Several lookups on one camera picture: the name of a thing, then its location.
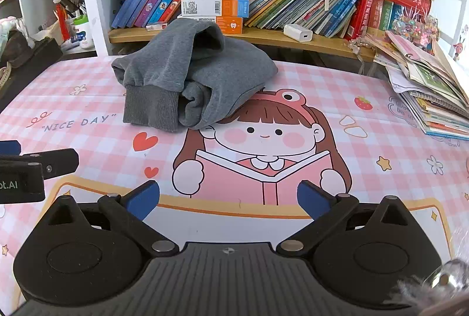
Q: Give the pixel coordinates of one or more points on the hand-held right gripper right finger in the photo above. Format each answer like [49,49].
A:
[311,200]

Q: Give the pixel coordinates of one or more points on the orange white box blue end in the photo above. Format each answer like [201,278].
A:
[227,6]

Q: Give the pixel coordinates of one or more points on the red tassel ornament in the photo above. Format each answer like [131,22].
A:
[63,23]

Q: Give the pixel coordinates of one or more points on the colourful bead ornament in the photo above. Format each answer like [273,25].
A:
[414,26]

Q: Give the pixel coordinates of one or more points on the cream tissue pack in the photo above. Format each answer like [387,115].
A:
[40,32]

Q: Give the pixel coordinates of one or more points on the grey fluffy fur trim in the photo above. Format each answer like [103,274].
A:
[406,294]

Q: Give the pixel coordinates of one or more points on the brown cloth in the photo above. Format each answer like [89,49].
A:
[14,48]

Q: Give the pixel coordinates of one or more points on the red standing book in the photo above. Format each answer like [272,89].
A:
[361,15]

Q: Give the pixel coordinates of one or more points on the pile of magazines and papers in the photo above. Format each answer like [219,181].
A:
[432,92]

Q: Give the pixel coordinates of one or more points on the small white red box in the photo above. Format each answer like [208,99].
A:
[155,26]

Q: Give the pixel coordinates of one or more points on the pink checked cartoon desk mat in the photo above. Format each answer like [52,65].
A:
[110,155]

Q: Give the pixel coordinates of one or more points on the white pen cup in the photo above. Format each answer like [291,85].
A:
[72,28]

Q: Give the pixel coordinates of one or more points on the bunch of pens and pencils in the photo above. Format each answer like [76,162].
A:
[69,10]

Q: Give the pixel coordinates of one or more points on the white jar green lid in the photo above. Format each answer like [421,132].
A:
[83,34]

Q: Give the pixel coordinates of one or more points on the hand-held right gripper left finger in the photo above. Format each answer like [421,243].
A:
[144,197]

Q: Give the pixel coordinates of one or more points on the grey sweatpants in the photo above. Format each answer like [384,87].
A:
[220,74]

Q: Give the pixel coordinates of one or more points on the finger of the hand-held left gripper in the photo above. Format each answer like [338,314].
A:
[58,162]
[9,147]

